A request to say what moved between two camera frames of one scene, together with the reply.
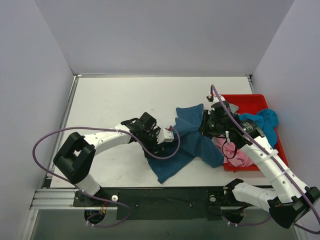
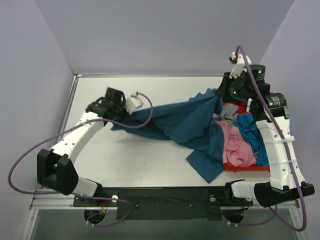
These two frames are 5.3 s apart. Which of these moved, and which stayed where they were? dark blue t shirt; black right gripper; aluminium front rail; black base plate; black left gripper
Moved: black right gripper; black left gripper; dark blue t shirt
Stayed: aluminium front rail; black base plate
